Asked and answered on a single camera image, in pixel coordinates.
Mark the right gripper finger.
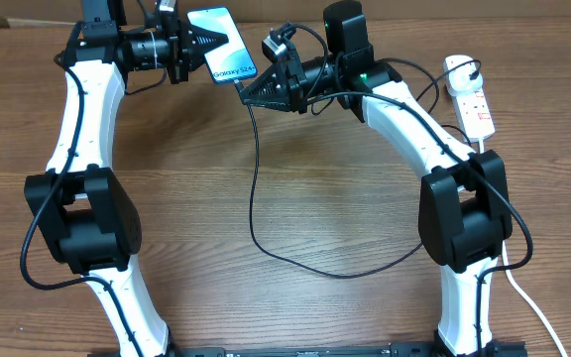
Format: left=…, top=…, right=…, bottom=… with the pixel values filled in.
left=240, top=62, right=287, bottom=97
left=243, top=97, right=292, bottom=112

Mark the Samsung Galaxy smartphone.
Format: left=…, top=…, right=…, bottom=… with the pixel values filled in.
left=187, top=7, right=258, bottom=84

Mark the black USB charging cable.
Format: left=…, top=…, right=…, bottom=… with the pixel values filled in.
left=233, top=57, right=473, bottom=280

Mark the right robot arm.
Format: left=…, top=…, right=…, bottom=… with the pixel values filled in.
left=240, top=1, right=519, bottom=356

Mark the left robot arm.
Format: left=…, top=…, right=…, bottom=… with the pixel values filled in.
left=20, top=1, right=228, bottom=356

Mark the white charger plug adapter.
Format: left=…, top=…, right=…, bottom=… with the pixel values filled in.
left=443, top=55, right=484, bottom=97

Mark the brown cardboard backdrop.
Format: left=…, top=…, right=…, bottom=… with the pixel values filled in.
left=0, top=0, right=571, bottom=28

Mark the white power strip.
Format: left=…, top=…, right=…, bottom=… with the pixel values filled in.
left=449, top=87, right=495, bottom=144

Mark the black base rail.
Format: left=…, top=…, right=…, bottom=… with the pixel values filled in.
left=86, top=345, right=529, bottom=357

